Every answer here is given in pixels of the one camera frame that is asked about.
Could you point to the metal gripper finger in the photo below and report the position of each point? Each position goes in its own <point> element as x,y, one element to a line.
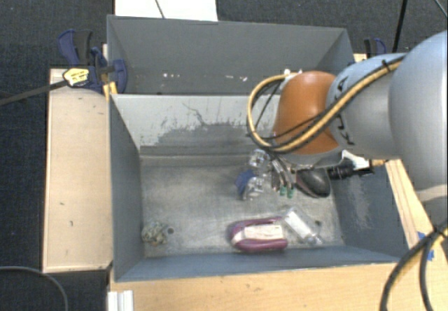
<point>258,159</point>
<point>255,188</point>

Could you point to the small blue object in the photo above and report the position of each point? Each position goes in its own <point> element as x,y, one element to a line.
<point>242,180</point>

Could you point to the black oval object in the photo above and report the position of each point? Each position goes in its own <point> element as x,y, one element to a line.
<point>316,183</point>

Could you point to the purple and white packet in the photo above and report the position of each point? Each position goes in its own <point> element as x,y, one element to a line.
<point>257,234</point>

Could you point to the grey metal bin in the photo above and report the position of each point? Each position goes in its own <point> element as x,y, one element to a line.
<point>196,190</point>

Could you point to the speckled grey lump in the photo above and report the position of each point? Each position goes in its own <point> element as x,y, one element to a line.
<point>154,233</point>

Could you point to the pale wood board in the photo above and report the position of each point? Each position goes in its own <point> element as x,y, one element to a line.
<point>78,180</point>

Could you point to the black cylinder on white bracket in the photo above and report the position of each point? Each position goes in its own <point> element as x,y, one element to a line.
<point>341,171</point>

